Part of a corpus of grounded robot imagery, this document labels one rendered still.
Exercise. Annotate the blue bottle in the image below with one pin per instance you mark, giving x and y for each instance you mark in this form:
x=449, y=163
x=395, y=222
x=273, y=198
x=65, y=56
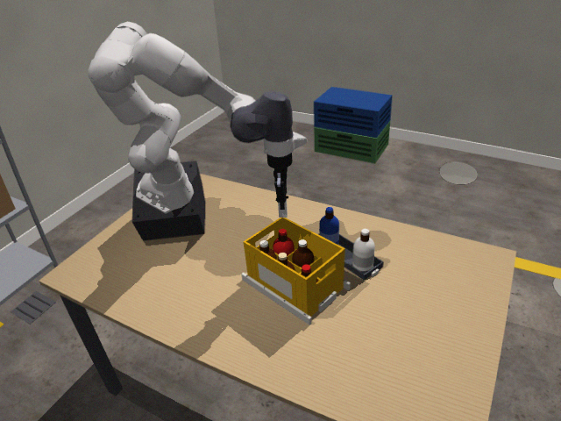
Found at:
x=329, y=226

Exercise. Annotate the dark brown bottle with cream cap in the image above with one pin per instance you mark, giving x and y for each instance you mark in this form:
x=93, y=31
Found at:
x=284, y=260

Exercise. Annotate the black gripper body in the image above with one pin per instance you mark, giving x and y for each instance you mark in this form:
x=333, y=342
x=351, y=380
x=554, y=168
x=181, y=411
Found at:
x=279, y=164

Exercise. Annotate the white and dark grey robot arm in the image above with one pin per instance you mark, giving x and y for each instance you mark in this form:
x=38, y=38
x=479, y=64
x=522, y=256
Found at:
x=269, y=117

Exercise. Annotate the red bottle with pale label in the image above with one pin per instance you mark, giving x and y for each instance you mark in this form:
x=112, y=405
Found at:
x=283, y=244

